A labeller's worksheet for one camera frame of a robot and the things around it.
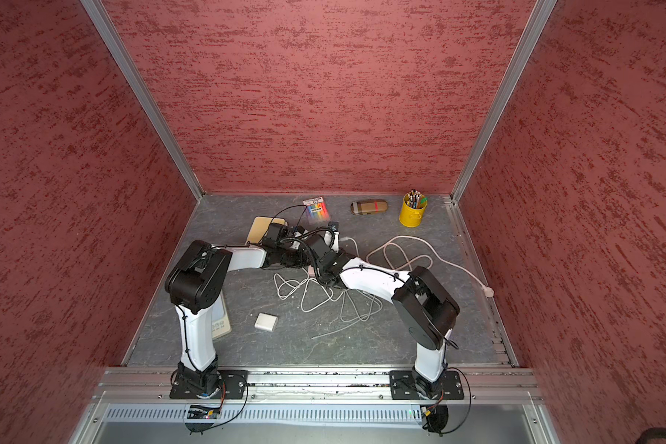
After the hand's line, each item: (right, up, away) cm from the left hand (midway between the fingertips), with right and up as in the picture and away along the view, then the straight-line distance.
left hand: (317, 264), depth 97 cm
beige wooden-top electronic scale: (-24, +13, +10) cm, 29 cm away
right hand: (+4, +4, -6) cm, 8 cm away
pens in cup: (+36, +24, 0) cm, 43 cm away
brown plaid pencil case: (+19, +22, +17) cm, 33 cm away
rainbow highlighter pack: (-2, +21, +17) cm, 27 cm away
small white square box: (-15, -16, -13) cm, 25 cm away
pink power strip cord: (+61, -9, -2) cm, 61 cm away
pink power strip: (-2, -2, -3) cm, 4 cm away
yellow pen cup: (+36, +18, +8) cm, 41 cm away
